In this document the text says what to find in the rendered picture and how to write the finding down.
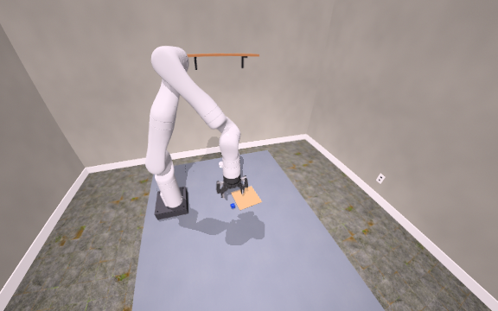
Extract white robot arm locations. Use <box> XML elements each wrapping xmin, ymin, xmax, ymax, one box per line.
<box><xmin>145</xmin><ymin>46</ymin><xmax>240</xmax><ymax>207</ymax></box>

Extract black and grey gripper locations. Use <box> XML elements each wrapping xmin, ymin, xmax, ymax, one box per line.
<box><xmin>216</xmin><ymin>175</ymin><xmax>248</xmax><ymax>199</ymax></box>

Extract tan flat mat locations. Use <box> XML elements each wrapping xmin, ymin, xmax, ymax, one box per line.
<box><xmin>231</xmin><ymin>186</ymin><xmax>262</xmax><ymax>210</ymax></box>

